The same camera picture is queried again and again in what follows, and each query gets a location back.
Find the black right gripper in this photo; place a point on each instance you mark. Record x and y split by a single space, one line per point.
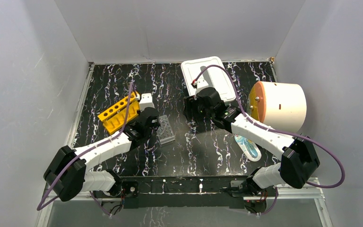
191 102

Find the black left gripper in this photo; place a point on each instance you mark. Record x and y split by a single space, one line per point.
154 124

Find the clear well plate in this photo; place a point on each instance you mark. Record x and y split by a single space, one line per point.
165 133

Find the white bin lid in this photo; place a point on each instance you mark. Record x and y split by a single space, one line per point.
213 77

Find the yellow test tube rack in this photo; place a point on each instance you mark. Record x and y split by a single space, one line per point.
113 118

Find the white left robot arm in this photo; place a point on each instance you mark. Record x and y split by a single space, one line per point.
71 170

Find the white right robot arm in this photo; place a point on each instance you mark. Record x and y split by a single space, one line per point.
297 156

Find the blue packaged tool blister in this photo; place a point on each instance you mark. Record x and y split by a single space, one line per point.
249 148

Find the white orange centrifuge drum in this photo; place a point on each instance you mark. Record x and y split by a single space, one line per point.
279 105

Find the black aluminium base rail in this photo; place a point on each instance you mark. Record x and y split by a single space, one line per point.
193 191

